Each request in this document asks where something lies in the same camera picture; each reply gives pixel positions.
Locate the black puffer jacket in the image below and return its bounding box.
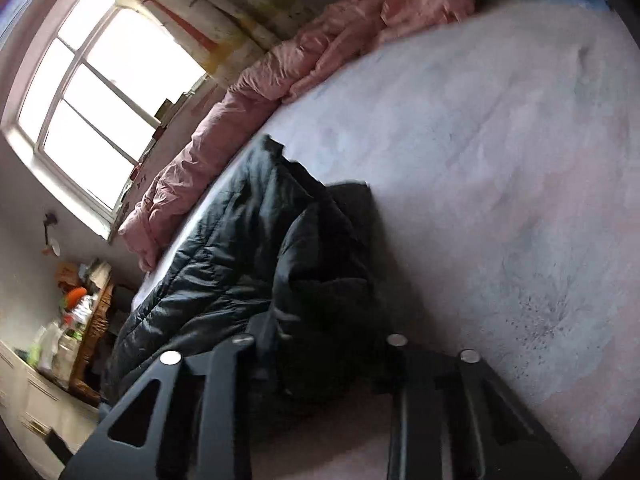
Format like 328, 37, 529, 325
101, 136, 386, 403

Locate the carved wooden side table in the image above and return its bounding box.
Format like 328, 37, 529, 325
67, 281, 134, 406

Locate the orange round toy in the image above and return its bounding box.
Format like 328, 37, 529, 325
64, 287, 88, 310

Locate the pale pink bed sheet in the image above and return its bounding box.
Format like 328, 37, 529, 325
130, 0, 640, 480

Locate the brown box on sill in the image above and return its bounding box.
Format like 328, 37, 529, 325
154, 99, 174, 122

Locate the white framed window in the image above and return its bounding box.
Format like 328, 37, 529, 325
2, 0, 205, 240

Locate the pink duvet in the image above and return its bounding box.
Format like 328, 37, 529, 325
118, 0, 475, 272

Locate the wall mounted lamp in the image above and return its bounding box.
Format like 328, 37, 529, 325
42, 212, 61, 258

